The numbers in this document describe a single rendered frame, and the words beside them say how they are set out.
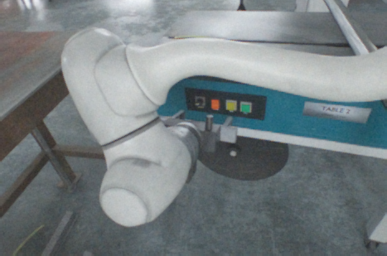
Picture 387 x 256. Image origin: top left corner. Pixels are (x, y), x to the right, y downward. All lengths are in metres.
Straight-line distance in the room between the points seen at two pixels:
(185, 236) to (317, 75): 1.00
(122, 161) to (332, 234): 1.08
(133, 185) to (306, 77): 0.26
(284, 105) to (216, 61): 0.45
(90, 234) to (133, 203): 1.02
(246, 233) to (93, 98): 1.00
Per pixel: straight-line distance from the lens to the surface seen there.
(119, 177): 0.36
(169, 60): 0.36
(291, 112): 0.79
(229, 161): 1.23
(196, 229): 1.25
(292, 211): 1.33
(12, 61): 0.95
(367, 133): 0.85
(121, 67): 0.36
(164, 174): 0.37
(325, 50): 0.91
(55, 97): 0.81
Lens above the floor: 1.11
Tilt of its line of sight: 38 degrees down
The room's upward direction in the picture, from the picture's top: 6 degrees counter-clockwise
